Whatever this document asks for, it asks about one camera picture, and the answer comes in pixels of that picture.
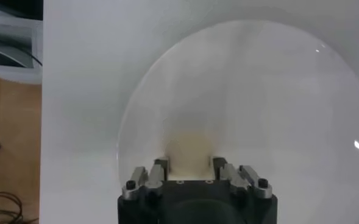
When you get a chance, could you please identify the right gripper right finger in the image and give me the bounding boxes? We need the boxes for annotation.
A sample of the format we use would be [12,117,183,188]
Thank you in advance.
[211,156,273,200]

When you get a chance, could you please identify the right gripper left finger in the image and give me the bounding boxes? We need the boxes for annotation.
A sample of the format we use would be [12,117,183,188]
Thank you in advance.
[121,156,170,201]

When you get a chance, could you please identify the white steamed baozi bun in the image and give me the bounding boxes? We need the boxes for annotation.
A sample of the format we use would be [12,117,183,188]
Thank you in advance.
[162,129,218,181]

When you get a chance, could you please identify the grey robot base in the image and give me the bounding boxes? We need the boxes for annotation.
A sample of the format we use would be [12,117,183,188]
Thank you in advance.
[0,0,43,69]

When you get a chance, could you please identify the white round plate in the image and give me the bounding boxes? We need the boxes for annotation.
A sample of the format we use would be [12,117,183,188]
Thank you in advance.
[116,19,359,224]

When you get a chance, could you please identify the white table foot bar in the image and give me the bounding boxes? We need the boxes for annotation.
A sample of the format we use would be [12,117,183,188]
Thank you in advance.
[0,64,43,85]

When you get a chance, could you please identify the dark floor cable bundle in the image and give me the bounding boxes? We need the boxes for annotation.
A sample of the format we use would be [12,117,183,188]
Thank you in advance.
[0,191,40,224]

